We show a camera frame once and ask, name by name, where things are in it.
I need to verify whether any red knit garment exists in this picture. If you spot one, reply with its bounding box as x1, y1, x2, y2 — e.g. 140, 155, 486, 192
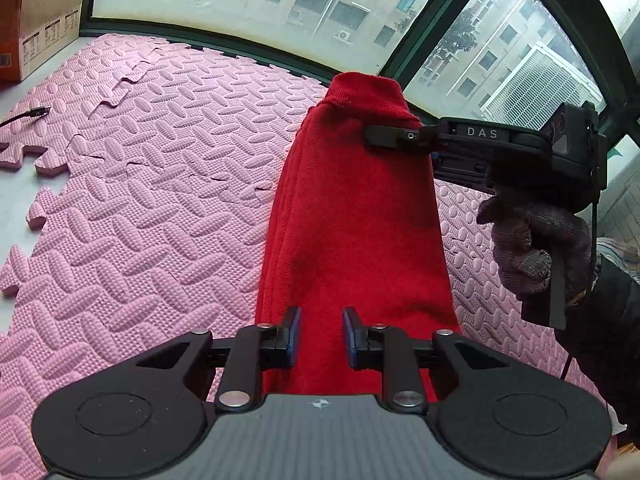
256, 72, 459, 396

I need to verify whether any right hand grey glove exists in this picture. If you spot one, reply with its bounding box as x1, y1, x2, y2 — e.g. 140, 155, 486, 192
476, 195, 599, 304

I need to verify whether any pink foam puzzle mat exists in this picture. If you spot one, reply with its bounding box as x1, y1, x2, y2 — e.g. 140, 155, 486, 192
1, 35, 611, 479

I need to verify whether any brown cardboard box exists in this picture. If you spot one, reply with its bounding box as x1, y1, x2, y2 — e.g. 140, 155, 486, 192
0, 0, 84, 82

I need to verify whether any black cable on mat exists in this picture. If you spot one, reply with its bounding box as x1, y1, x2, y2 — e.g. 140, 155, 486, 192
0, 106, 50, 128

